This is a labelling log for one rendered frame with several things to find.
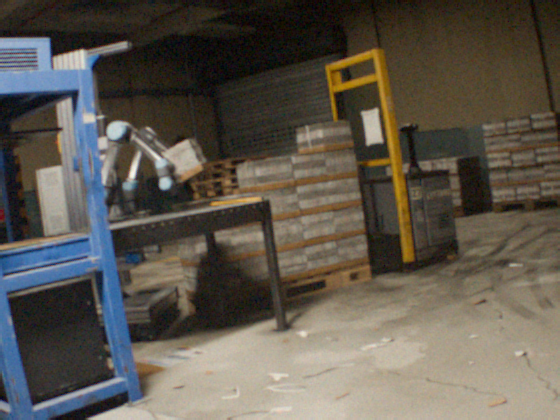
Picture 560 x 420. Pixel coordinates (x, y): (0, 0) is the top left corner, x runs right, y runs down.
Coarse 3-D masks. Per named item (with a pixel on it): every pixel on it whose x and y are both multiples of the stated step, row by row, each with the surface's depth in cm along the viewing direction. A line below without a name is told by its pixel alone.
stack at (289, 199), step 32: (256, 192) 519; (288, 192) 506; (320, 192) 520; (256, 224) 500; (288, 224) 504; (320, 224) 519; (192, 256) 477; (224, 256) 478; (256, 256) 492; (288, 256) 504; (320, 256) 517; (192, 288) 489; (224, 288) 477; (320, 288) 533
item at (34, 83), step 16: (0, 80) 249; (16, 80) 255; (32, 80) 262; (48, 80) 268; (64, 80) 275; (0, 96) 254; (16, 96) 285; (32, 96) 278; (48, 96) 300; (64, 96) 291; (0, 112) 294; (16, 112) 323; (32, 112) 317
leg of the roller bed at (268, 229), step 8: (264, 224) 406; (264, 232) 406; (272, 232) 407; (264, 240) 407; (272, 240) 406; (272, 248) 406; (272, 256) 405; (272, 264) 406; (272, 272) 407; (272, 280) 408; (280, 280) 409; (272, 288) 408; (280, 288) 408; (280, 296) 408; (280, 304) 407; (280, 312) 407; (280, 320) 408; (280, 328) 409
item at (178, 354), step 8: (168, 352) 383; (176, 352) 381; (184, 352) 379; (192, 352) 377; (200, 352) 375; (144, 360) 368; (152, 360) 367; (160, 360) 366; (168, 360) 364; (176, 360) 362; (184, 360) 361
